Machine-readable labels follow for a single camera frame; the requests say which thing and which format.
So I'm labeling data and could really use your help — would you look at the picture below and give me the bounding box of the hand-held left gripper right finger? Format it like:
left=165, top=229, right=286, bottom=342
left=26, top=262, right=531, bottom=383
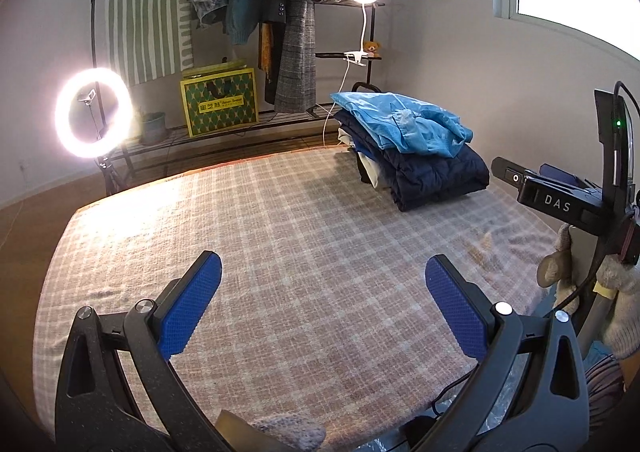
left=425, top=254, right=591, bottom=452

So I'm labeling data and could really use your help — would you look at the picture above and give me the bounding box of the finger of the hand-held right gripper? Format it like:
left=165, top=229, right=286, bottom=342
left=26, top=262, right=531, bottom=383
left=541, top=163, right=598, bottom=190

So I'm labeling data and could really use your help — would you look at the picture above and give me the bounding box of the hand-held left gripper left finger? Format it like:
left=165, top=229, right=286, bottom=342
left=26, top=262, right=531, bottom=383
left=54, top=250, right=236, bottom=452

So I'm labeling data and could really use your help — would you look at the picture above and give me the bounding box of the light blue striped jacket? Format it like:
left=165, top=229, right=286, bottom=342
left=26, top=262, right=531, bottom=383
left=330, top=91, right=473, bottom=155

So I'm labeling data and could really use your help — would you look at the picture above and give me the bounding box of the black metal clothes rack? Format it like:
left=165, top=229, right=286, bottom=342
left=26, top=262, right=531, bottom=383
left=90, top=0, right=388, bottom=198

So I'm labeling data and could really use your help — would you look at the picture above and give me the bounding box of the person's right hand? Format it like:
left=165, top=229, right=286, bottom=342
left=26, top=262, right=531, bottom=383
left=537, top=224, right=640, bottom=360

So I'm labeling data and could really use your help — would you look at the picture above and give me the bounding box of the person's left hand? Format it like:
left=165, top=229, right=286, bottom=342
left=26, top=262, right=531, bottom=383
left=250, top=414, right=327, bottom=452

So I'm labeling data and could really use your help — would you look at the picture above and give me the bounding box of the beige plaid blanket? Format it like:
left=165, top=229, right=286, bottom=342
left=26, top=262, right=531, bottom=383
left=32, top=147, right=566, bottom=438

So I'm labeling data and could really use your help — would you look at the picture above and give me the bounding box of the navy puffer jacket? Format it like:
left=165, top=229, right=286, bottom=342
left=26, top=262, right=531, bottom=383
left=334, top=109, right=490, bottom=213

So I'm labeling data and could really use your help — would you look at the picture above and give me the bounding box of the black tripod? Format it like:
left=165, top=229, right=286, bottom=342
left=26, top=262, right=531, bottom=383
left=92, top=97, right=126, bottom=198

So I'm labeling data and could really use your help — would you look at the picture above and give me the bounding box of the beige folded garment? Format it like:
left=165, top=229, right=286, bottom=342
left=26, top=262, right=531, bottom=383
left=337, top=127, right=396, bottom=188

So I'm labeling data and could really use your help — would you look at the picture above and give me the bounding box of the grey striped clothing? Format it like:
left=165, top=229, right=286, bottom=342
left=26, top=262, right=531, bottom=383
left=582, top=342, right=628, bottom=408

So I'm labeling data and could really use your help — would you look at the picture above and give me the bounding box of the green plant pot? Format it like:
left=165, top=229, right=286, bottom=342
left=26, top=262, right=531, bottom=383
left=140, top=112, right=167, bottom=144

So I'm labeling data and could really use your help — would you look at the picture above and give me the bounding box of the yellow green patterned box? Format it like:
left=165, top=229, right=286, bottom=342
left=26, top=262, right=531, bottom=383
left=180, top=64, right=260, bottom=138

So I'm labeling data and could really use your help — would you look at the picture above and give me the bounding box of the yellow scarf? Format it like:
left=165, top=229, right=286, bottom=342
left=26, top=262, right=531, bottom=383
left=257, top=23, right=275, bottom=83

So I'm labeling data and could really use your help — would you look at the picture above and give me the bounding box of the grey plaid coat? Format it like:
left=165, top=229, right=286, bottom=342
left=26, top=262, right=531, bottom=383
left=272, top=0, right=326, bottom=113

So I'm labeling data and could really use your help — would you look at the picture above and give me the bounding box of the ring light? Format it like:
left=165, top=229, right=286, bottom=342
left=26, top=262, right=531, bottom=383
left=54, top=67, right=135, bottom=158

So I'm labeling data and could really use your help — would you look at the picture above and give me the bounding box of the green striped wall hanging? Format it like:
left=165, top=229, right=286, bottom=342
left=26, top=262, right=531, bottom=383
left=107, top=0, right=196, bottom=85

